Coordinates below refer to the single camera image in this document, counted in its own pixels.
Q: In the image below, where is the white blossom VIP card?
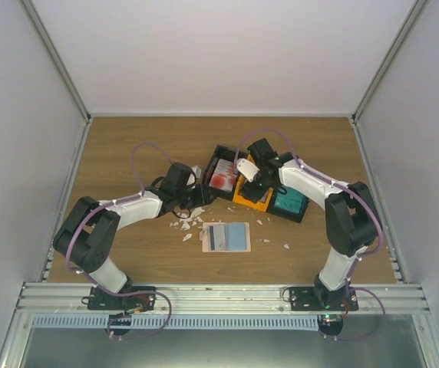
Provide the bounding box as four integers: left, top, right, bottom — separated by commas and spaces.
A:
208, 223, 228, 251

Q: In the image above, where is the beige leather card holder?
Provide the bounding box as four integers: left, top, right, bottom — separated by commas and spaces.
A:
200, 222, 251, 253

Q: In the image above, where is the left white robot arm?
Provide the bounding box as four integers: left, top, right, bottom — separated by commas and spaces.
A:
52, 163, 215, 310

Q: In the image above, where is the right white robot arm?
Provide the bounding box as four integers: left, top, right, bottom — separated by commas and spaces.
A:
234, 139, 385, 311

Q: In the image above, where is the red circle cards stack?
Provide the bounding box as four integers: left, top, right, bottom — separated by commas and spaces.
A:
209, 159, 236, 192

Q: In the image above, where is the teal cards stack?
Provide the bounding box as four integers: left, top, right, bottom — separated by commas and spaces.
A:
274, 188, 306, 215

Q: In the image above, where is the yellow bin middle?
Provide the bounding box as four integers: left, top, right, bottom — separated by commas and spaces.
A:
233, 180, 273, 212

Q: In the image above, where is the black bin left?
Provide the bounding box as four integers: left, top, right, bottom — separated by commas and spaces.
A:
202, 145, 239, 202

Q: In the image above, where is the black bin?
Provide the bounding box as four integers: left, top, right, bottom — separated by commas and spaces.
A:
266, 186, 309, 223
202, 145, 239, 202

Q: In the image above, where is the black bin right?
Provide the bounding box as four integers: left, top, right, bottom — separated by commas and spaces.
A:
266, 186, 309, 223

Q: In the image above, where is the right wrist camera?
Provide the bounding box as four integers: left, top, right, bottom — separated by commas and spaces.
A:
236, 159, 259, 182

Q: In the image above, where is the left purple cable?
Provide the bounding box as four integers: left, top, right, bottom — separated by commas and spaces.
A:
65, 142, 174, 296

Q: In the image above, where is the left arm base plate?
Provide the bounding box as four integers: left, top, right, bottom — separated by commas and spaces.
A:
81, 285, 157, 337

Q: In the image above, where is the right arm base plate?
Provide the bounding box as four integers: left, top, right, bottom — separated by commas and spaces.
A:
282, 284, 359, 338

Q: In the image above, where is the aluminium rail frame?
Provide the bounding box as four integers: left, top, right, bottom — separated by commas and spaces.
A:
0, 282, 439, 367

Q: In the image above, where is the grey slotted cable duct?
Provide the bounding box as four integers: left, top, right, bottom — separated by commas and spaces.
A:
33, 314, 319, 331

